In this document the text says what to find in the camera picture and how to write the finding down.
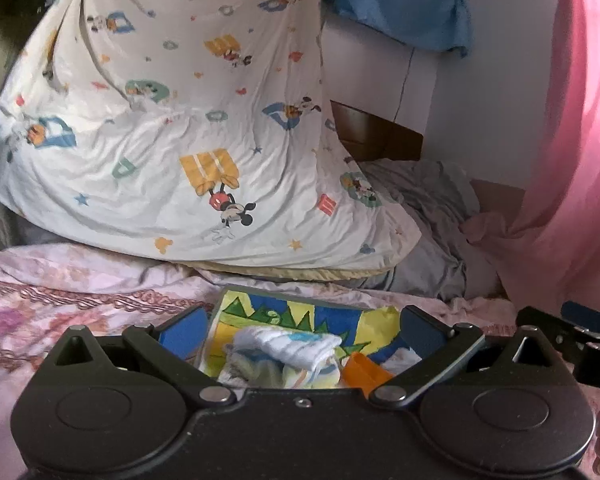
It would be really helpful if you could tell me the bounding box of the orange soft cloth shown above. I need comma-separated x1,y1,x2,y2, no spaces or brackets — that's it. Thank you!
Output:
341,352,393,396

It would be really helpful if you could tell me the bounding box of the white towel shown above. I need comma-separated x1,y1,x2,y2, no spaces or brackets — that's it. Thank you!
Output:
219,326,341,390

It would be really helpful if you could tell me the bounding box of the pink curtain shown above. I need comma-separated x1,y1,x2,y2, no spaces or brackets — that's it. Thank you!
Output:
463,0,600,312

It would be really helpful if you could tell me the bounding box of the dinosaur print storage box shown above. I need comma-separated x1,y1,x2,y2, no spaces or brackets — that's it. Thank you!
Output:
196,286,420,380

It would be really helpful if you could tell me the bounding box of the grey blanket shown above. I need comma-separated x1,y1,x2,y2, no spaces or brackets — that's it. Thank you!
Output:
343,159,502,302

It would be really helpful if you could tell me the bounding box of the pink floral bed quilt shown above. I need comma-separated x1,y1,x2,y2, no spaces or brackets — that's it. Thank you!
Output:
0,242,600,480

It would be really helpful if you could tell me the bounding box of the dark wooden headboard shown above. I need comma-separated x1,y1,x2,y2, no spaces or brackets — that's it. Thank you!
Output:
332,101,424,162

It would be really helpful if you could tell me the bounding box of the Mickey Mouse print pillow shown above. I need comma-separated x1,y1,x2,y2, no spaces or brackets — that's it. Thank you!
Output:
0,0,420,280

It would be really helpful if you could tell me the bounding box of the blue cloth on wall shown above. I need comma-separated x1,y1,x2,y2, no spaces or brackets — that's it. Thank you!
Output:
326,0,472,58

